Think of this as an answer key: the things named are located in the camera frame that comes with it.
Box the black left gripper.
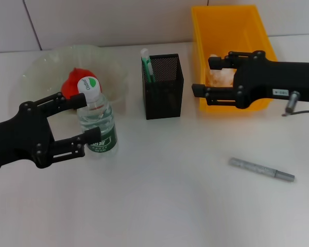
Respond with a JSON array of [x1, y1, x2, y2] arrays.
[[0, 92, 102, 170]]

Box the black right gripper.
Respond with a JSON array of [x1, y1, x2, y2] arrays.
[[192, 50, 309, 110]]

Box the clear green-label water bottle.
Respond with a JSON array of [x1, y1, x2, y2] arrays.
[[76, 76, 118, 160]]

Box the white paper ball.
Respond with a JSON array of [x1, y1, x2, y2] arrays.
[[208, 54, 235, 88]]

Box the red-orange toy orange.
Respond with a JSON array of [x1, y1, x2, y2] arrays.
[[61, 67, 101, 101]]

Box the green utility knife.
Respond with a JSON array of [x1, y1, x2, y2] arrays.
[[141, 48, 155, 83]]

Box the grey marker pen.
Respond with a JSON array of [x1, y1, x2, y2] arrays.
[[228, 156, 296, 182]]

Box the black mesh pen holder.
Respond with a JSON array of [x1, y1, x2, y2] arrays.
[[141, 53, 184, 120]]

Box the pale green glass fruit plate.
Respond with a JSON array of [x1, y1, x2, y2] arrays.
[[20, 45, 130, 111]]

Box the yellow plastic bin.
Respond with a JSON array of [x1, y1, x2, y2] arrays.
[[191, 4, 278, 113]]

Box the right gripper cable with plug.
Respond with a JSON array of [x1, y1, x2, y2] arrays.
[[281, 90, 309, 117]]

